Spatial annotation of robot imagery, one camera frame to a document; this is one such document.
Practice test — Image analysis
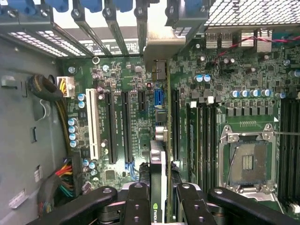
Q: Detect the short black expansion slot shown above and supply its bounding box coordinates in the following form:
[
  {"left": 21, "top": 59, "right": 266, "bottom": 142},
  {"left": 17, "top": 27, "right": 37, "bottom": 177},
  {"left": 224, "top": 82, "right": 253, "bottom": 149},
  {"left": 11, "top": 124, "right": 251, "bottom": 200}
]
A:
[{"left": 137, "top": 90, "right": 147, "bottom": 111}]

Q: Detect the multicoloured wire bundle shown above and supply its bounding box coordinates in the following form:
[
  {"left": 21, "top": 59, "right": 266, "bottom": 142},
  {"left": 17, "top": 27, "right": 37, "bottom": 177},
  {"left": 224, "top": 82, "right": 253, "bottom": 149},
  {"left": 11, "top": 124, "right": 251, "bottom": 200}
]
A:
[{"left": 38, "top": 157, "right": 83, "bottom": 214}]

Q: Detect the black RAM slot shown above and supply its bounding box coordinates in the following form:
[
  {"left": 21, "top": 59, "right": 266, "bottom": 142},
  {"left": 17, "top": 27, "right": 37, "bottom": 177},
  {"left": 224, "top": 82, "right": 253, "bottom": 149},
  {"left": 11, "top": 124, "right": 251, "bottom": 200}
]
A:
[
  {"left": 202, "top": 97, "right": 210, "bottom": 188},
  {"left": 210, "top": 103, "right": 218, "bottom": 188},
  {"left": 280, "top": 98, "right": 288, "bottom": 204},
  {"left": 295, "top": 98, "right": 300, "bottom": 204},
  {"left": 287, "top": 98, "right": 296, "bottom": 204}
]

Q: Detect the yellow and black wire bundle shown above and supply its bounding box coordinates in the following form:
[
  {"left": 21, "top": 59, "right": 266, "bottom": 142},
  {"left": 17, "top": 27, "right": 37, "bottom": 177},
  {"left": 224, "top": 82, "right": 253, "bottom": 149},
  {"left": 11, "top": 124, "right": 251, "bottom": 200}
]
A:
[{"left": 27, "top": 74, "right": 72, "bottom": 153}]

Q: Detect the metal rear port row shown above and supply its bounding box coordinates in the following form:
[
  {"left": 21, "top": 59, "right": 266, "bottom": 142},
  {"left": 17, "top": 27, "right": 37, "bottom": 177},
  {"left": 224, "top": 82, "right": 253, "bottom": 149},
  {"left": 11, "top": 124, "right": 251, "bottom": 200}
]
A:
[{"left": 205, "top": 27, "right": 274, "bottom": 54}]

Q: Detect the white expansion slot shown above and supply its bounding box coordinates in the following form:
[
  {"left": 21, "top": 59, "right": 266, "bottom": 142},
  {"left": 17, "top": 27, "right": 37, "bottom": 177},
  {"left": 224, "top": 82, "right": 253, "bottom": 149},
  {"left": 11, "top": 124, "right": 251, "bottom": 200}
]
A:
[{"left": 85, "top": 88, "right": 102, "bottom": 159}]

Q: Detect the metal socket cover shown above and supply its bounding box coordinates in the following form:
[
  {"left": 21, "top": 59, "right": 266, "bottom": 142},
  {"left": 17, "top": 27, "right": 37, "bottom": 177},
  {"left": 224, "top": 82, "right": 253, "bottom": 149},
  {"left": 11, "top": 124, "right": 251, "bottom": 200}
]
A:
[{"left": 236, "top": 185, "right": 282, "bottom": 203}]

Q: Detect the blue slot clip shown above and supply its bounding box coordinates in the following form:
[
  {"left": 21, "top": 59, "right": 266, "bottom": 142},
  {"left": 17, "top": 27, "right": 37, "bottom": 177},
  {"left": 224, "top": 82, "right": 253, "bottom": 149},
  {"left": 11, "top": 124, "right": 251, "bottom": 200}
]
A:
[
  {"left": 114, "top": 0, "right": 136, "bottom": 13},
  {"left": 185, "top": 0, "right": 209, "bottom": 23},
  {"left": 79, "top": 0, "right": 105, "bottom": 14},
  {"left": 0, "top": 0, "right": 33, "bottom": 15},
  {"left": 45, "top": 0, "right": 71, "bottom": 13}
]

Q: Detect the white power connector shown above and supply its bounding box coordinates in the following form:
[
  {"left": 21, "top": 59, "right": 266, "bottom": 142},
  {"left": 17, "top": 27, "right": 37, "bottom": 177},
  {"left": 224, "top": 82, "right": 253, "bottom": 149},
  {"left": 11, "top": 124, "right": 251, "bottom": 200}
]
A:
[{"left": 56, "top": 76, "right": 75, "bottom": 98}]

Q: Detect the small blue board connector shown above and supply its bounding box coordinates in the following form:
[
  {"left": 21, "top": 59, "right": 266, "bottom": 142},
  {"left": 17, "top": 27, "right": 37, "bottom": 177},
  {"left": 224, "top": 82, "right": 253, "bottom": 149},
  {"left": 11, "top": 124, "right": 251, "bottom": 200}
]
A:
[{"left": 125, "top": 161, "right": 136, "bottom": 177}]

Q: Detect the red and black twisted wire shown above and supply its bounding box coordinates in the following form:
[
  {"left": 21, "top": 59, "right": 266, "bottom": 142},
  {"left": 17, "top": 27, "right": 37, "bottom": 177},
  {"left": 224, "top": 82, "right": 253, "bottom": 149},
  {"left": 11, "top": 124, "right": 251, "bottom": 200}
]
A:
[{"left": 214, "top": 36, "right": 300, "bottom": 59}]

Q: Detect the CPU socket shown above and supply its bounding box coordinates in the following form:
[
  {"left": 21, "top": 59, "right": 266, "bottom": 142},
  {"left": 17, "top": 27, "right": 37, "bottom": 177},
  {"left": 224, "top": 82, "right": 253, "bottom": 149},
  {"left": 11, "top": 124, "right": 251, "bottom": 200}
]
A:
[{"left": 219, "top": 124, "right": 281, "bottom": 195}]

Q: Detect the open black PC case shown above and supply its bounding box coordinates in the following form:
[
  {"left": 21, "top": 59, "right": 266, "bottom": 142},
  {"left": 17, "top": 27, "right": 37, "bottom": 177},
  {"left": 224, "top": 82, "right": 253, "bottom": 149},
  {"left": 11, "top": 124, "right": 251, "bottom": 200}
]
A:
[{"left": 0, "top": 0, "right": 300, "bottom": 61}]

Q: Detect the long black expansion slot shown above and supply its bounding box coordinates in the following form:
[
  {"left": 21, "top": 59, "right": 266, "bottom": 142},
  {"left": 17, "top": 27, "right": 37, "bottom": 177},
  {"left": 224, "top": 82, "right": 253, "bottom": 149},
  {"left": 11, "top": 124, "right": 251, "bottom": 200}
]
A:
[
  {"left": 104, "top": 91, "right": 118, "bottom": 165},
  {"left": 172, "top": 88, "right": 180, "bottom": 161},
  {"left": 121, "top": 90, "right": 135, "bottom": 165}
]

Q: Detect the green motherboard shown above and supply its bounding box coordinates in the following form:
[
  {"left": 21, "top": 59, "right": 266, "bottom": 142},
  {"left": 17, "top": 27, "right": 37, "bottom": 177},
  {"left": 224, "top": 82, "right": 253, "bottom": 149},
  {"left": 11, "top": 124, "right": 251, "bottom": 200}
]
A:
[{"left": 62, "top": 30, "right": 300, "bottom": 211}]

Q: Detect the thin metal locking lever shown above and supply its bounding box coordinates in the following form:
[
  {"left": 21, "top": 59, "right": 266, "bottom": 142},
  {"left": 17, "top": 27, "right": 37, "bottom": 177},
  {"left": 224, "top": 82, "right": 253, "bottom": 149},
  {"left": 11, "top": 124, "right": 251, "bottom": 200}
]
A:
[{"left": 269, "top": 130, "right": 300, "bottom": 137}]

